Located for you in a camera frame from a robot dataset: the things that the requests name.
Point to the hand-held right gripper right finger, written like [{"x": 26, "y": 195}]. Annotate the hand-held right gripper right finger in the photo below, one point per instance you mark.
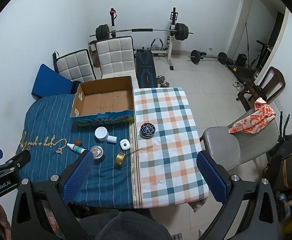
[{"x": 212, "y": 177}]

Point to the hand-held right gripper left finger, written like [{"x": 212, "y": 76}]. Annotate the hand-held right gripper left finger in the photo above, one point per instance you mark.
[{"x": 78, "y": 177}]

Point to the white spray bottle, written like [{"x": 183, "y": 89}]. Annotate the white spray bottle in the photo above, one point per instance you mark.
[{"x": 77, "y": 148}]

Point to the silver round tin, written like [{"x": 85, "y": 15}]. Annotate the silver round tin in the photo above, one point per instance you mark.
[{"x": 97, "y": 153}]

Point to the brown walnut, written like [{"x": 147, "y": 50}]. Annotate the brown walnut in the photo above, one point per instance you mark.
[{"x": 78, "y": 142}]

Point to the gold round tin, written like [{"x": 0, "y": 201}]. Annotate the gold round tin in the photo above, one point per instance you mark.
[{"x": 120, "y": 159}]

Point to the white round jar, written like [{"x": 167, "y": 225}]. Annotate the white round jar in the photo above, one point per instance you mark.
[{"x": 101, "y": 133}]

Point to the white earbud case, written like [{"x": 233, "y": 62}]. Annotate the white earbud case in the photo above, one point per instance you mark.
[{"x": 124, "y": 144}]

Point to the cardboard box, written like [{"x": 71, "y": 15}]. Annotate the cardboard box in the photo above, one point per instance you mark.
[{"x": 103, "y": 100}]

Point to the grey chair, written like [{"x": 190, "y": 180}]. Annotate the grey chair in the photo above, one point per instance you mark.
[{"x": 236, "y": 145}]

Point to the small white cylinder bottle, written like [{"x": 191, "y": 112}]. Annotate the small white cylinder bottle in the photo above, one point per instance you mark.
[{"x": 112, "y": 139}]

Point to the person's dark clothing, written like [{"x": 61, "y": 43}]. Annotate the person's dark clothing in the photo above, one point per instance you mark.
[{"x": 125, "y": 227}]

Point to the orange and white cloth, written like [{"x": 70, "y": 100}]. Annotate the orange and white cloth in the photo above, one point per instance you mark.
[{"x": 255, "y": 118}]

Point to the black round tin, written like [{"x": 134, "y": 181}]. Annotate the black round tin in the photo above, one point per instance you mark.
[{"x": 147, "y": 130}]

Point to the blue foam mat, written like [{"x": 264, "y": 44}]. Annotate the blue foam mat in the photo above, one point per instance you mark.
[{"x": 50, "y": 82}]

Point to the pair of white shoes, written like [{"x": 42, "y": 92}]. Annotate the pair of white shoes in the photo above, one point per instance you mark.
[{"x": 238, "y": 85}]

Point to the grey dumbbell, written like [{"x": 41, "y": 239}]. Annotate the grey dumbbell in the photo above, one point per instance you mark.
[{"x": 164, "y": 83}]

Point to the black bench with yellow label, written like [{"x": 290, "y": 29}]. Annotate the black bench with yellow label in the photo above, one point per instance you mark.
[{"x": 243, "y": 72}]

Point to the dark wooden chair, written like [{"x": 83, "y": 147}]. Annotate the dark wooden chair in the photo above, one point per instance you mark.
[{"x": 273, "y": 80}]

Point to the short barbell with black plates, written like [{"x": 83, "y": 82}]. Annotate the short barbell with black plates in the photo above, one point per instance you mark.
[{"x": 207, "y": 58}]

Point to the black exercise machine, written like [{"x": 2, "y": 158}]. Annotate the black exercise machine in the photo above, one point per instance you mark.
[{"x": 261, "y": 55}]

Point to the white barbell rack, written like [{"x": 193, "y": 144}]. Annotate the white barbell rack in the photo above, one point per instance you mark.
[{"x": 171, "y": 47}]

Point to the long barbell with black plates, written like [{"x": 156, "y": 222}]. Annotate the long barbell with black plates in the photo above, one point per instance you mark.
[{"x": 142, "y": 30}]

